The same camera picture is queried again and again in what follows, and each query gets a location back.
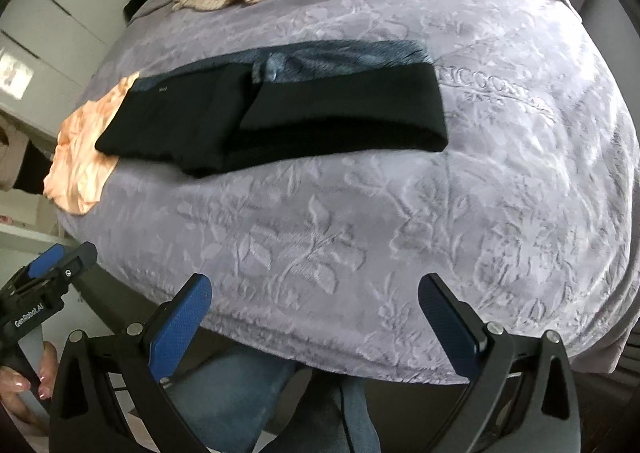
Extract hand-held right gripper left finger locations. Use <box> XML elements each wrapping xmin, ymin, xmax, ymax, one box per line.
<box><xmin>49</xmin><ymin>273</ymin><xmax>213</xmax><ymax>453</ymax></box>

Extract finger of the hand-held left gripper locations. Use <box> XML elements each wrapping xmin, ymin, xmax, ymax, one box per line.
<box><xmin>22</xmin><ymin>243</ymin><xmax>66</xmax><ymax>284</ymax></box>
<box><xmin>50</xmin><ymin>241</ymin><xmax>99</xmax><ymax>285</ymax></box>

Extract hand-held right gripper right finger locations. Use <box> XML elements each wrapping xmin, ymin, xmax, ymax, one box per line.
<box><xmin>417</xmin><ymin>273</ymin><xmax>581</xmax><ymax>453</ymax></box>

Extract black pants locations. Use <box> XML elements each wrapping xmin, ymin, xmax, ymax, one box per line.
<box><xmin>94</xmin><ymin>60</ymin><xmax>449</xmax><ymax>180</ymax></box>

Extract blue floral cloth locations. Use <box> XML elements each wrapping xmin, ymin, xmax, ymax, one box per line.
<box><xmin>132</xmin><ymin>39</ymin><xmax>432</xmax><ymax>90</ymax></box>

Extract person's left hand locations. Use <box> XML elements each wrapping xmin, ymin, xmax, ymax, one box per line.
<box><xmin>0</xmin><ymin>340</ymin><xmax>58</xmax><ymax>426</ymax></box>

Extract peach orange garment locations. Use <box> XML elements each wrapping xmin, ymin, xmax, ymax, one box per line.
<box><xmin>42</xmin><ymin>72</ymin><xmax>141</xmax><ymax>214</ymax></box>

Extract person's legs in jeans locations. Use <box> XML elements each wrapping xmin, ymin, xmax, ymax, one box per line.
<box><xmin>162</xmin><ymin>345</ymin><xmax>383</xmax><ymax>453</ymax></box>

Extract bed with lavender quilt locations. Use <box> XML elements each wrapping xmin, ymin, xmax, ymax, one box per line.
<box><xmin>52</xmin><ymin>0</ymin><xmax>640</xmax><ymax>386</ymax></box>

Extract white wardrobe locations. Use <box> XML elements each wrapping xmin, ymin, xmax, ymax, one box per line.
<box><xmin>0</xmin><ymin>0</ymin><xmax>151</xmax><ymax>134</ymax></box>

